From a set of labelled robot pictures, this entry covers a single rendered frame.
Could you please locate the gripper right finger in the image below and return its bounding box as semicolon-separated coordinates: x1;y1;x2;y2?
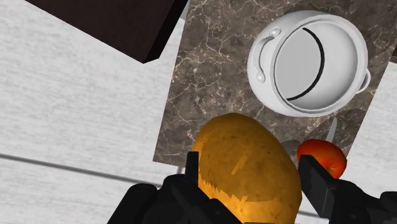
298;154;397;224

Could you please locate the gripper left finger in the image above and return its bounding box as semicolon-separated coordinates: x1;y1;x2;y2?
106;151;243;224

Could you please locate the brown potato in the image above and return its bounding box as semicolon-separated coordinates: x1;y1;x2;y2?
192;112;303;224

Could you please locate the red tomato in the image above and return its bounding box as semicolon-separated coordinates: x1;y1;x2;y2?
296;139;348;179

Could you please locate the brown marble table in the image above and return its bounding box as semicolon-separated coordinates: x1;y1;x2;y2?
152;0;397;170

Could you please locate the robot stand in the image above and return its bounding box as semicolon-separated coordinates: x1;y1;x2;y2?
24;0;190;64

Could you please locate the white pot with handles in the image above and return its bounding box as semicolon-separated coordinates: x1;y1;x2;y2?
247;10;372;118

